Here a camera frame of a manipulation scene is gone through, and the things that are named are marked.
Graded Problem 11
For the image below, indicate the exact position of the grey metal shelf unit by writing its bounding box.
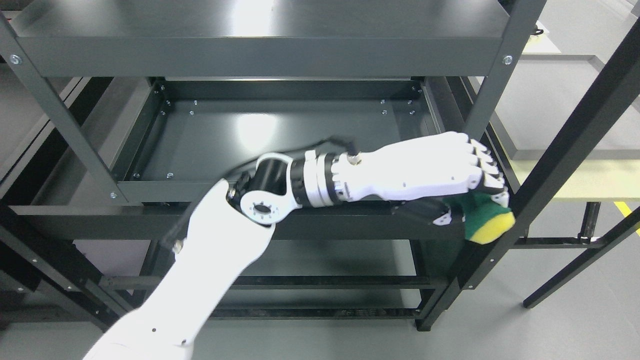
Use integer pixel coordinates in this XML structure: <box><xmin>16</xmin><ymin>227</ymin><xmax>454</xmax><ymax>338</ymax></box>
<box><xmin>1</xmin><ymin>0</ymin><xmax>546</xmax><ymax>329</ymax></box>

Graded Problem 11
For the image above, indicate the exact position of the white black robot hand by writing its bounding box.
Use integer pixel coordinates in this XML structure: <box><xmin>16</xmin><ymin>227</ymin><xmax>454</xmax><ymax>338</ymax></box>
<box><xmin>331</xmin><ymin>131</ymin><xmax>508</xmax><ymax>202</ymax></box>

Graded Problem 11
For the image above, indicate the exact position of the green yellow sponge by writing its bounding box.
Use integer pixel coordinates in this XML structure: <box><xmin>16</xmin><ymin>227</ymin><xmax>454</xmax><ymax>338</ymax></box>
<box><xmin>443</xmin><ymin>191</ymin><xmax>515</xmax><ymax>245</ymax></box>

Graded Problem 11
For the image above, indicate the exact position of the black metal frame post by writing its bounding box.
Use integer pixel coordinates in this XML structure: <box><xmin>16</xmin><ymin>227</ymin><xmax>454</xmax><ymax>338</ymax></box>
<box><xmin>415</xmin><ymin>22</ymin><xmax>639</xmax><ymax>332</ymax></box>

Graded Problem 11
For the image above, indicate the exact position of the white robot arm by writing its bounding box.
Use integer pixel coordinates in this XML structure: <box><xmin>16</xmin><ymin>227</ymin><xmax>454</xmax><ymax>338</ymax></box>
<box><xmin>84</xmin><ymin>150</ymin><xmax>308</xmax><ymax>360</ymax></box>

